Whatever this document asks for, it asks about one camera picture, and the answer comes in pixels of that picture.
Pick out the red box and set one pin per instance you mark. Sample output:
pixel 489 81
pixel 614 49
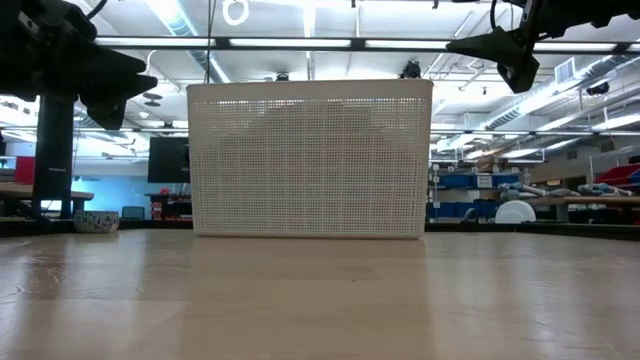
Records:
pixel 25 170

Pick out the white perforated plastic basket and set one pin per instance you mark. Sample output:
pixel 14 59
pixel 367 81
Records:
pixel 310 160

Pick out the blue grey bundle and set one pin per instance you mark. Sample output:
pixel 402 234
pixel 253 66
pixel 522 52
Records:
pixel 600 189
pixel 530 190

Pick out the overhead light bar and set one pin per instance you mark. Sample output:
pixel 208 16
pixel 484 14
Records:
pixel 357 43

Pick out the shelf with blue bins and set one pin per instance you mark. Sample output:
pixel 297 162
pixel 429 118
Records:
pixel 455 181

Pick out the black monitor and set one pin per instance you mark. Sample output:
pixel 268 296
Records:
pixel 167 160

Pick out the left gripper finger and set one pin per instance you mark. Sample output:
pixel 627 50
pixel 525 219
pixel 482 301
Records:
pixel 115 95
pixel 115 64

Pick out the blue chair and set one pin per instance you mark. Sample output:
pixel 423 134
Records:
pixel 133 213

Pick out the wooden workbench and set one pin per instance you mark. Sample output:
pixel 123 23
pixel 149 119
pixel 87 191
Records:
pixel 84 195

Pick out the red bin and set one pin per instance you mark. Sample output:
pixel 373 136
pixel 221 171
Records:
pixel 620 175

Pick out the ceiling air vent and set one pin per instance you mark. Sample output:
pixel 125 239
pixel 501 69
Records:
pixel 565 70

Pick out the long wooden table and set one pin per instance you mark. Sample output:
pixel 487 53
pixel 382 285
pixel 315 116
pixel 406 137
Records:
pixel 600 200

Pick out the black overhead camera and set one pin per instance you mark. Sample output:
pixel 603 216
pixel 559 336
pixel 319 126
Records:
pixel 411 70

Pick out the black aluminium table frame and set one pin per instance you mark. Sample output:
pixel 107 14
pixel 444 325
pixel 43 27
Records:
pixel 550 230

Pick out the white round object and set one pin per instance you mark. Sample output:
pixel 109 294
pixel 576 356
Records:
pixel 515 214

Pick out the small patterned bowl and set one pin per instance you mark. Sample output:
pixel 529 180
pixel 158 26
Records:
pixel 96 222

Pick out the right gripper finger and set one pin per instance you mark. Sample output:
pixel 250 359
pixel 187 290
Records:
pixel 521 72
pixel 500 44

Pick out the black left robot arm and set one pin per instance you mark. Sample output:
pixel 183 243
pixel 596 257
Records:
pixel 52 155

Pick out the shelf with red items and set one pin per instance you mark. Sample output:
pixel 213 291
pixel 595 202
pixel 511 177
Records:
pixel 167 205

